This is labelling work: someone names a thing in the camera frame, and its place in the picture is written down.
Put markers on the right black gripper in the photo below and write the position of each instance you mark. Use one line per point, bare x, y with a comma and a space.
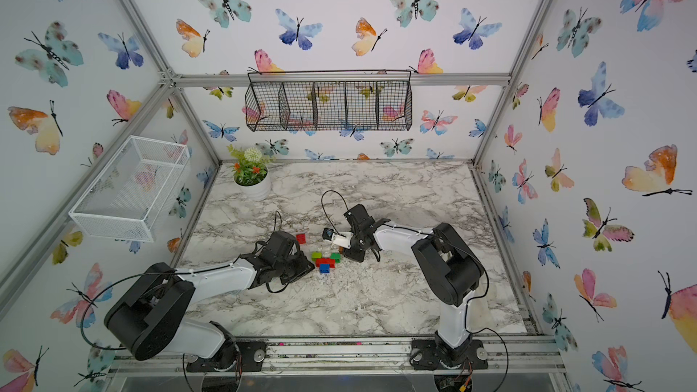
355, 255

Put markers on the black wire basket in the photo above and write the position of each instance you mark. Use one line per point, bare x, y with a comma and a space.
329, 101

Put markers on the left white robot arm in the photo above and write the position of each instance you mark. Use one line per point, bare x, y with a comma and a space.
149, 319

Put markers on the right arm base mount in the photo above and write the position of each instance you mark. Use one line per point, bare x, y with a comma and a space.
449, 354

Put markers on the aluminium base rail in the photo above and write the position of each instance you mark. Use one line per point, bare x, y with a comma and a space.
512, 354

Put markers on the green artificial plant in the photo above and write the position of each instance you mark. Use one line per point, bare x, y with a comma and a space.
251, 165

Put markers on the white flower pot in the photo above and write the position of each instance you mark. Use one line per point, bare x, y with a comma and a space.
258, 191

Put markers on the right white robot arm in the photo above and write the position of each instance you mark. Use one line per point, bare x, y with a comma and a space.
450, 268

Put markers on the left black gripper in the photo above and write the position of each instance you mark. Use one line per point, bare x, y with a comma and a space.
305, 268

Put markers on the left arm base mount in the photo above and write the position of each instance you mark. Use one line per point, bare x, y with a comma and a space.
239, 357

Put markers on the white mesh basket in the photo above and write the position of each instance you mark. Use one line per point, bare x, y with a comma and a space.
124, 201

